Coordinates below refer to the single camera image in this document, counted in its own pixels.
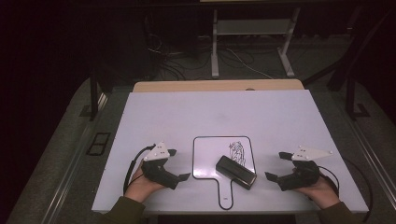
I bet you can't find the white table cover board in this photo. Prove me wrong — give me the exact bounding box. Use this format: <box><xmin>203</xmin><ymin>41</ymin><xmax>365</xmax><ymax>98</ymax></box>
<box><xmin>92</xmin><ymin>89</ymin><xmax>370</xmax><ymax>215</ymax></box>

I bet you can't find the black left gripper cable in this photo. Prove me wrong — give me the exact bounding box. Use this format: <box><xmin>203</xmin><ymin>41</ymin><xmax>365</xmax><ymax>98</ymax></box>
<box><xmin>122</xmin><ymin>143</ymin><xmax>157</xmax><ymax>195</ymax></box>

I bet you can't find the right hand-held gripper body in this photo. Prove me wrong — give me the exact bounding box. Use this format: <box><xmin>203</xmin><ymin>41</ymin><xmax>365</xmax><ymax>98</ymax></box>
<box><xmin>276</xmin><ymin>145</ymin><xmax>333</xmax><ymax>192</ymax></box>

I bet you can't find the white metal stand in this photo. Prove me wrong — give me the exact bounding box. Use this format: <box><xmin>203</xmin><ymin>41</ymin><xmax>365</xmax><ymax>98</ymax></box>
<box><xmin>210</xmin><ymin>7</ymin><xmax>302</xmax><ymax>78</ymax></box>

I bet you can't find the black metal post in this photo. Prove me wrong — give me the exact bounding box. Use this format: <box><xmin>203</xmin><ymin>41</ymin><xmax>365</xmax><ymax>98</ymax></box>
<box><xmin>89</xmin><ymin>69</ymin><xmax>99</xmax><ymax>121</ymax></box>

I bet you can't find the small whiteboard with handle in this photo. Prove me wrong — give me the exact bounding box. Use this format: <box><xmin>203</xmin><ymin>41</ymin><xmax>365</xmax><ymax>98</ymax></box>
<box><xmin>191</xmin><ymin>135</ymin><xmax>257</xmax><ymax>211</ymax></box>

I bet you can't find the black metal stand frame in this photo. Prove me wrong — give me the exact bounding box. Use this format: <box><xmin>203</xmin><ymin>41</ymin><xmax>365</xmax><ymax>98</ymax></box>
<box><xmin>303</xmin><ymin>8</ymin><xmax>396</xmax><ymax>121</ymax></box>

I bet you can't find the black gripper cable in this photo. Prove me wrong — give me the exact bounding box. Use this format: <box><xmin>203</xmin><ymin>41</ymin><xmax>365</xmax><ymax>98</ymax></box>
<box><xmin>317</xmin><ymin>165</ymin><xmax>341</xmax><ymax>198</ymax></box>
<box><xmin>122</xmin><ymin>143</ymin><xmax>157</xmax><ymax>195</ymax></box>

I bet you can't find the person's left hand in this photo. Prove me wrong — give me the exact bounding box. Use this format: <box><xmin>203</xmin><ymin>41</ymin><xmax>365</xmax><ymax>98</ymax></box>
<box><xmin>124</xmin><ymin>160</ymin><xmax>166</xmax><ymax>203</ymax></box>

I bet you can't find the aluminium floor rail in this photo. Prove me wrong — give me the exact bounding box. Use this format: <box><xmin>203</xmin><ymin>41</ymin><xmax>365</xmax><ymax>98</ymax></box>
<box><xmin>41</xmin><ymin>92</ymin><xmax>108</xmax><ymax>224</ymax></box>
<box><xmin>342</xmin><ymin>118</ymin><xmax>396</xmax><ymax>200</ymax></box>

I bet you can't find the wooden table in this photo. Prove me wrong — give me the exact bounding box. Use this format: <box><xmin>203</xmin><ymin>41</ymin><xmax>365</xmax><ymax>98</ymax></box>
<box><xmin>133</xmin><ymin>78</ymin><xmax>305</xmax><ymax>93</ymax></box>

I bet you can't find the person's right hand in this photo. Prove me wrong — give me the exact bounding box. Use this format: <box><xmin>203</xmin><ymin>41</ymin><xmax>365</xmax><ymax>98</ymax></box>
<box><xmin>292</xmin><ymin>177</ymin><xmax>341</xmax><ymax>210</ymax></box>

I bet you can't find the black floor socket frame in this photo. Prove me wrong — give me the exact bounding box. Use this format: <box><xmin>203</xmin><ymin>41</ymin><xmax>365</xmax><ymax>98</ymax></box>
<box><xmin>86</xmin><ymin>132</ymin><xmax>111</xmax><ymax>157</ymax></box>

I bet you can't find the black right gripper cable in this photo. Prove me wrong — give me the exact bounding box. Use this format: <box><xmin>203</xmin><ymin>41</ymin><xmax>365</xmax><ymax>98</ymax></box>
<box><xmin>317</xmin><ymin>165</ymin><xmax>341</xmax><ymax>198</ymax></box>

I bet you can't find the black whiteboard eraser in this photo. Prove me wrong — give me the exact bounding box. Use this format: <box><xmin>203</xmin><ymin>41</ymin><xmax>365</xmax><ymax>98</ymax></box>
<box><xmin>215</xmin><ymin>155</ymin><xmax>258</xmax><ymax>190</ymax></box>

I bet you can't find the white floor cable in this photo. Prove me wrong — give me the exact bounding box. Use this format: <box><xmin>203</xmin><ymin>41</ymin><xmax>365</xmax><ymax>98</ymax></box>
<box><xmin>225</xmin><ymin>48</ymin><xmax>275</xmax><ymax>80</ymax></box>

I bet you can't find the bundle of black floor cables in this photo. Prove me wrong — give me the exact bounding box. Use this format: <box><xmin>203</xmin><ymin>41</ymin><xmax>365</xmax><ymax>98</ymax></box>
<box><xmin>144</xmin><ymin>15</ymin><xmax>216</xmax><ymax>81</ymax></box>

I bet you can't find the long black cable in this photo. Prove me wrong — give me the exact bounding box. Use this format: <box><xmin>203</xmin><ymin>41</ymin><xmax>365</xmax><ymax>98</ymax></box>
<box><xmin>342</xmin><ymin>158</ymin><xmax>374</xmax><ymax>222</ymax></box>

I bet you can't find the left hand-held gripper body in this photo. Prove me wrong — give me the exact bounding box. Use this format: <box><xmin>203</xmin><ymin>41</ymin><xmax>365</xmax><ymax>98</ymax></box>
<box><xmin>141</xmin><ymin>142</ymin><xmax>181</xmax><ymax>190</ymax></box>

